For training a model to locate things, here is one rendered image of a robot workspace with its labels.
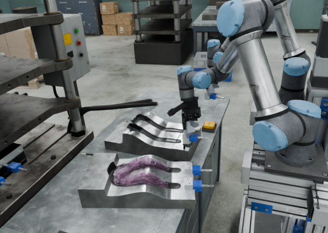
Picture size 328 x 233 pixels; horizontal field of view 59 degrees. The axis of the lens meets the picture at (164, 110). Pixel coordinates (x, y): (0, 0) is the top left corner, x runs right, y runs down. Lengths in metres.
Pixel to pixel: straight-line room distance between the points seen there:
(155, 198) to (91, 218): 0.29
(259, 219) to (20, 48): 4.22
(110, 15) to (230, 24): 7.23
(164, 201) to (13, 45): 4.26
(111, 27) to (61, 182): 6.90
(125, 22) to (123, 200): 6.97
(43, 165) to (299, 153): 1.29
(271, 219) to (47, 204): 1.40
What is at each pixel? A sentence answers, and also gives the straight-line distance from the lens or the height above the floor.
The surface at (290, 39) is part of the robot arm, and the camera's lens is 1.70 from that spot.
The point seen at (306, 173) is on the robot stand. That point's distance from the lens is 1.20.
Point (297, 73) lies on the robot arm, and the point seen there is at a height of 1.22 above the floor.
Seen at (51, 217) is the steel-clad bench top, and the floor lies 0.80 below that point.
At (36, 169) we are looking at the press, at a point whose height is 0.79.
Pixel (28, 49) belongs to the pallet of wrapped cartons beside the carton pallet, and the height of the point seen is 0.63.
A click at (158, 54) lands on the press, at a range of 5.48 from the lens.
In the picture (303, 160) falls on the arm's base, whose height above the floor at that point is 1.07.
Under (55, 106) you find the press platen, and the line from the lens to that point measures 1.80.
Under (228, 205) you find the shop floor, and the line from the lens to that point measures 2.48.
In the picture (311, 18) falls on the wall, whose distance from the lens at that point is 7.92.
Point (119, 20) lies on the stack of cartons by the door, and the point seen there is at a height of 0.38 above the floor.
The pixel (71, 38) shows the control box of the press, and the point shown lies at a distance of 1.99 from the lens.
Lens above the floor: 1.76
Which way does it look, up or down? 27 degrees down
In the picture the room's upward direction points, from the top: 3 degrees counter-clockwise
